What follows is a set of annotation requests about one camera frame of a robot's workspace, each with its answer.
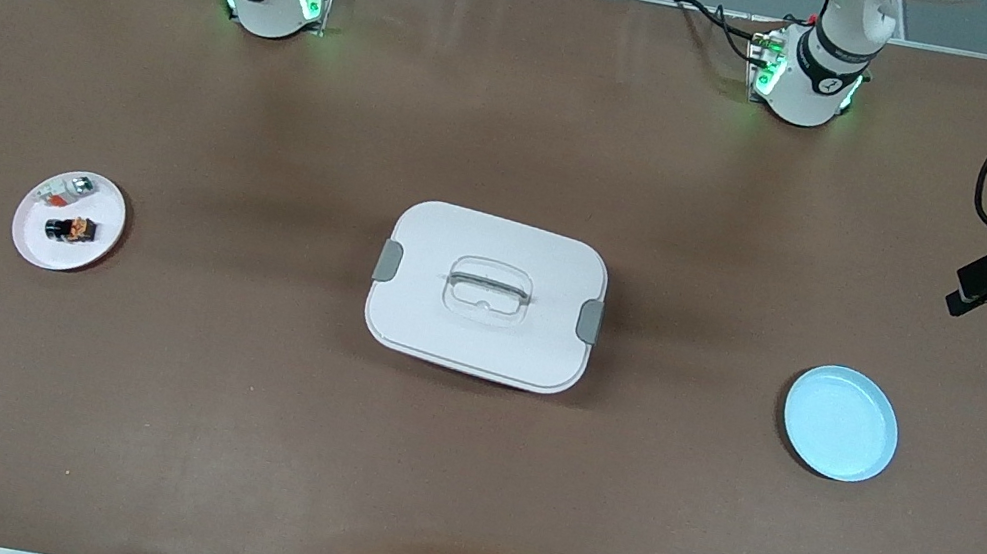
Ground pale pink round plate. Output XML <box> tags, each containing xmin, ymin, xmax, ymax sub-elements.
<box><xmin>6</xmin><ymin>160</ymin><xmax>134</xmax><ymax>282</ymax></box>

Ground white lidded box grey latches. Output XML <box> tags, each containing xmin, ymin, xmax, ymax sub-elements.
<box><xmin>355</xmin><ymin>191</ymin><xmax>618</xmax><ymax>403</ymax></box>

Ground orange and black switch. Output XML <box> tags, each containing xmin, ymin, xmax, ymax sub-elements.
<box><xmin>42</xmin><ymin>211</ymin><xmax>99</xmax><ymax>249</ymax></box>

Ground light blue round plate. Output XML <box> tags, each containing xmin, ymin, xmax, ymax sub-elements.
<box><xmin>772</xmin><ymin>358</ymin><xmax>909</xmax><ymax>490</ymax></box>

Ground small silver orange part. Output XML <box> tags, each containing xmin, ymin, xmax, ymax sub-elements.
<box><xmin>34</xmin><ymin>170</ymin><xmax>98</xmax><ymax>215</ymax></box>

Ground black base cable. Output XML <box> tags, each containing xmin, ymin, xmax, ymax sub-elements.
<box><xmin>661</xmin><ymin>0</ymin><xmax>777</xmax><ymax>64</ymax></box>

